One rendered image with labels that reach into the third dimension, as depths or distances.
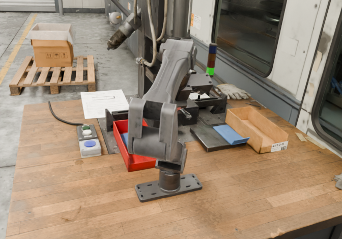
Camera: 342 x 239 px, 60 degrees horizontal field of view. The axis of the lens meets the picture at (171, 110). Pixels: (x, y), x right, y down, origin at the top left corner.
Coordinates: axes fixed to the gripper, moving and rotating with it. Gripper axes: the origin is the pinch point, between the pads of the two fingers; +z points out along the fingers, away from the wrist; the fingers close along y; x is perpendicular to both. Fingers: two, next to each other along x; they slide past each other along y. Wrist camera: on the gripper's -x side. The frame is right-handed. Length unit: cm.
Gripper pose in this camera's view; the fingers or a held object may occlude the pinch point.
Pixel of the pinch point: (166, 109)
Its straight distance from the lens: 93.6
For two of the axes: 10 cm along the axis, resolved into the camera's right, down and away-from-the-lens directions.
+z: -2.2, 5.6, 8.0
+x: -9.4, 1.0, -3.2
